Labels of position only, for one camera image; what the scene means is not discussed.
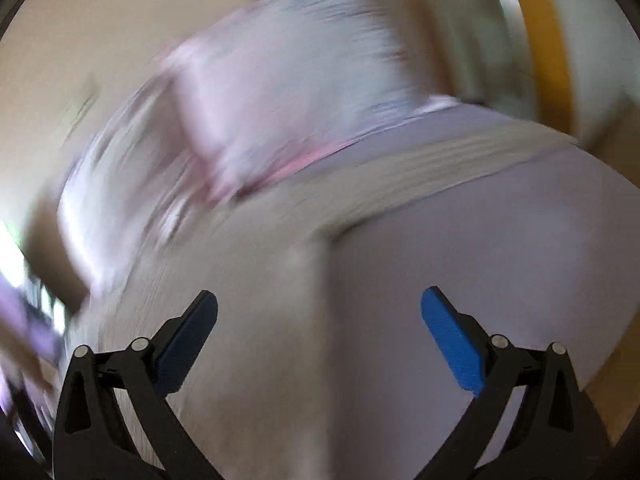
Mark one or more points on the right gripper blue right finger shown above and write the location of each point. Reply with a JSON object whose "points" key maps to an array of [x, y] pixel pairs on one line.
{"points": [[527, 419]]}

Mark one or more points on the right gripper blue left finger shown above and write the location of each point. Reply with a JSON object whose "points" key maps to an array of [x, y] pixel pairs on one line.
{"points": [[91, 439]]}

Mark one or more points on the cream cable knit sweater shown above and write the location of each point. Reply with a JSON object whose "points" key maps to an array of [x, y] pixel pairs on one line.
{"points": [[259, 401]]}

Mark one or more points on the lavender bed sheet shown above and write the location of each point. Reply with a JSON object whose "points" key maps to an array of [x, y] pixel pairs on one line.
{"points": [[545, 250]]}

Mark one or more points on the pink floral pillow rear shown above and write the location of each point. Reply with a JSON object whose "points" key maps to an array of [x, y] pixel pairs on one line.
{"points": [[137, 181]]}

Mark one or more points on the pink floral pillow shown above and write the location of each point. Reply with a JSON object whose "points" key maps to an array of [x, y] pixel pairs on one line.
{"points": [[137, 181], [277, 85]]}

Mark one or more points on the wooden framed wardrobe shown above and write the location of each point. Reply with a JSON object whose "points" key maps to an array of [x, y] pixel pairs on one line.
{"points": [[571, 64]]}

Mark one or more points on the pink floral pillow front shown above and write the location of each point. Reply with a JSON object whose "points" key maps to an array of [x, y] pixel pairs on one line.
{"points": [[277, 85]]}

